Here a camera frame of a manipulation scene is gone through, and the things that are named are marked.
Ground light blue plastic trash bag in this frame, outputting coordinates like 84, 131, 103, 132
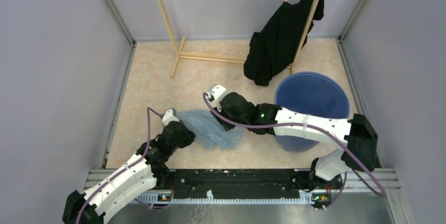
177, 109, 244, 150

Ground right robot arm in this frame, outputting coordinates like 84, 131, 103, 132
202, 92, 378, 188

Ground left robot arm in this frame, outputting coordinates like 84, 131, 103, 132
62, 121, 196, 223

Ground blue plastic trash bin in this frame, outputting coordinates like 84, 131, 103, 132
273, 72, 351, 152

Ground black t-shirt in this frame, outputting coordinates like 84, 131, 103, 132
244, 0, 313, 86

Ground wooden clothes rack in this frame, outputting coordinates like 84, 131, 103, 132
147, 0, 331, 79

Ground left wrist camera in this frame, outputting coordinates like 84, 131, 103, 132
161, 108, 180, 126

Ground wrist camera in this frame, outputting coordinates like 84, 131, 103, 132
206, 84, 228, 111
161, 108, 180, 126

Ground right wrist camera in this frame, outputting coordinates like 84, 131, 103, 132
206, 84, 228, 111

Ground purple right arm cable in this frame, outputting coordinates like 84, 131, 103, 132
202, 92, 388, 198

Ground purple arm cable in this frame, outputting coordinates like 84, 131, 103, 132
75, 106, 165, 224
202, 92, 388, 198

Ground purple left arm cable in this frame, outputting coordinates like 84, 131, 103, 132
75, 106, 165, 224

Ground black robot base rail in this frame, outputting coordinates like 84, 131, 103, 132
155, 169, 343, 200

